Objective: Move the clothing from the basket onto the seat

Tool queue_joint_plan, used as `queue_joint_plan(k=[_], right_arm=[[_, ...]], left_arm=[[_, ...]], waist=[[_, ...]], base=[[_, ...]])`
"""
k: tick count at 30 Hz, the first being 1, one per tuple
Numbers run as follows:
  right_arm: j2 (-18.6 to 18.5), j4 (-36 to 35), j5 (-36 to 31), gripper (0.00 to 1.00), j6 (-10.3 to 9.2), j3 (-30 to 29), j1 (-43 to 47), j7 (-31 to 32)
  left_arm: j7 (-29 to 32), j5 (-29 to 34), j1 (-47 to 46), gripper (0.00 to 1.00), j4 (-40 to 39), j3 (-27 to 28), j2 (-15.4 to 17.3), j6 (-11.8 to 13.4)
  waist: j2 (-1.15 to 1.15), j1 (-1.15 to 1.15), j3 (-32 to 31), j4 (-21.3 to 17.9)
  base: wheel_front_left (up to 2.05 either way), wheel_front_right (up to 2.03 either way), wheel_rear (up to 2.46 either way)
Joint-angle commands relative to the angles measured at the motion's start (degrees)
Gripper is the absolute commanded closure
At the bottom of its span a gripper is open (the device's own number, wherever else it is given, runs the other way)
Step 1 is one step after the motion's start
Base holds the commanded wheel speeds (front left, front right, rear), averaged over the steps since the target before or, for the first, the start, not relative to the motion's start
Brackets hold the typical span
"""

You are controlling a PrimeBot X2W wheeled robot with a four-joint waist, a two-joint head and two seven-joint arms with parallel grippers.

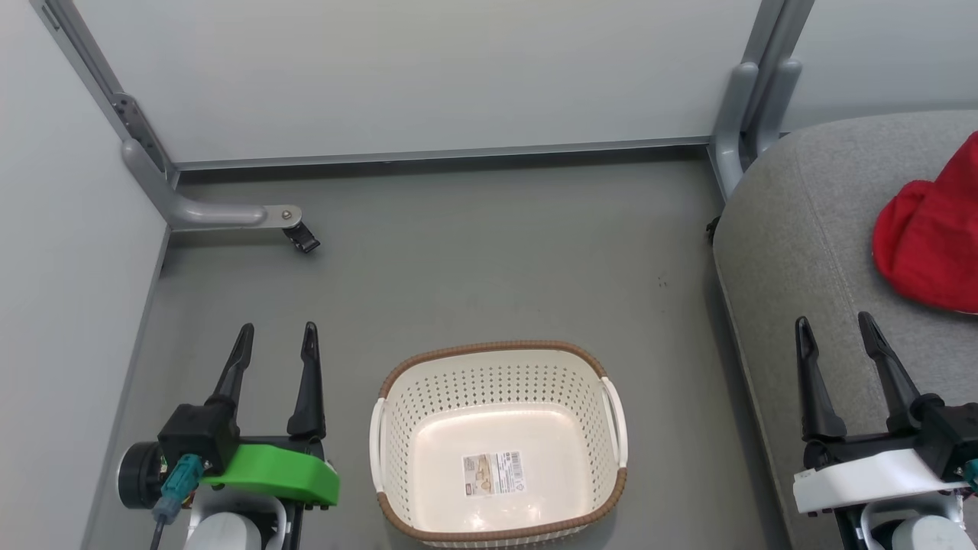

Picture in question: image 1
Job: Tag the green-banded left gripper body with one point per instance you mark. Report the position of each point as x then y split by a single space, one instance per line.
283 470

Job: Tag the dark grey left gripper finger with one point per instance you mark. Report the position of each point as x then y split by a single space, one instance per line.
309 389
235 367

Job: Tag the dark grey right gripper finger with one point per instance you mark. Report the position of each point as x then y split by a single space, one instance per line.
890 378
816 389

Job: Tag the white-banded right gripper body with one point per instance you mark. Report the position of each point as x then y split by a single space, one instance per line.
871 477

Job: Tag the red t-shirt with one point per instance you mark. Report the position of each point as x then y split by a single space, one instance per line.
932 237

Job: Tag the cream perforated laundry basket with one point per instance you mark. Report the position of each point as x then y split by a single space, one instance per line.
497 382

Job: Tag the black round left wrist motor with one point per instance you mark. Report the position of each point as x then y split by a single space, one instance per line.
139 475

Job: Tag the small black sofa foot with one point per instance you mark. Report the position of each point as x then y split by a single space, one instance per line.
713 231

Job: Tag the paper label sticker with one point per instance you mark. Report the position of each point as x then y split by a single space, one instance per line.
493 473

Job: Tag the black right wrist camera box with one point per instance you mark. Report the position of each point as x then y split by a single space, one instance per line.
947 431

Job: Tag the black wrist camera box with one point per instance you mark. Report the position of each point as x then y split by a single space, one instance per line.
947 431
195 435

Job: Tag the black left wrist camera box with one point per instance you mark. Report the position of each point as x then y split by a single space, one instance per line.
195 435

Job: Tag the black frame foot clip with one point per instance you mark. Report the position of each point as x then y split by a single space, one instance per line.
303 238

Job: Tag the grey metal frame leg bracket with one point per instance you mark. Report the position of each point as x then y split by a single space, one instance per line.
214 214

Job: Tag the grey metal frame double post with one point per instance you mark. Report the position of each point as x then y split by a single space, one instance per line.
745 114

